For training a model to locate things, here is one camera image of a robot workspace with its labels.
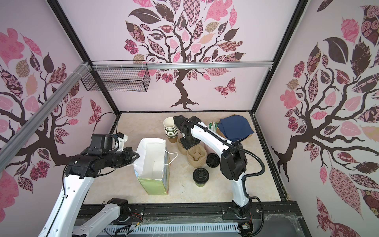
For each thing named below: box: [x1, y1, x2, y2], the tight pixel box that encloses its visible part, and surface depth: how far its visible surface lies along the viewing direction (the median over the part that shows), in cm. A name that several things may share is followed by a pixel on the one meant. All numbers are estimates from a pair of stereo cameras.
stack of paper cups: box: [163, 116, 179, 144], surface depth 92 cm
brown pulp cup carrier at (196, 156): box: [186, 142, 207, 169], surface depth 86 cm
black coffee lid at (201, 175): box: [192, 167, 210, 184], surface depth 76 cm
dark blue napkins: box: [217, 115, 255, 143], surface depth 109 cm
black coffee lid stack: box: [205, 153, 221, 168], surface depth 92 cm
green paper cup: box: [194, 180, 208, 188], surface depth 77 cm
